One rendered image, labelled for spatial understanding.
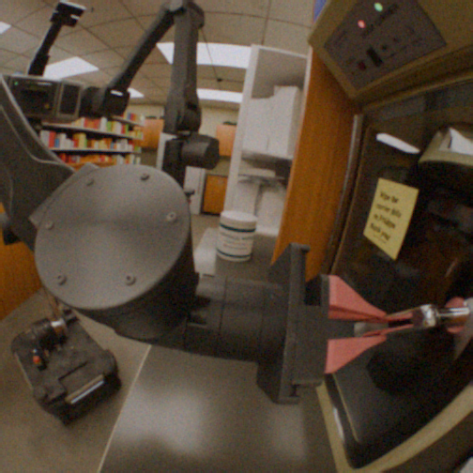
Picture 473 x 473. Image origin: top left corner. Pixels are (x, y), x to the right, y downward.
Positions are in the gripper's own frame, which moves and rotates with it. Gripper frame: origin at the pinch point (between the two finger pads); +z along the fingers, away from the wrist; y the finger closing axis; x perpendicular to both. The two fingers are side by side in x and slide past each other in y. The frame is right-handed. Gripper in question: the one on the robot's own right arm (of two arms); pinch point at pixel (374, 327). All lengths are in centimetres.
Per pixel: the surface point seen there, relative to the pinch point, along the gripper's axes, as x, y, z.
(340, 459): 10.0, -18.6, 5.6
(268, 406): 19.1, -12.2, -3.0
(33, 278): 151, 1, -187
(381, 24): -15.6, 25.4, -1.5
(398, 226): -0.5, 10.2, 4.2
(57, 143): 135, 156, -239
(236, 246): 53, 28, -10
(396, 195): -1.4, 13.6, 4.2
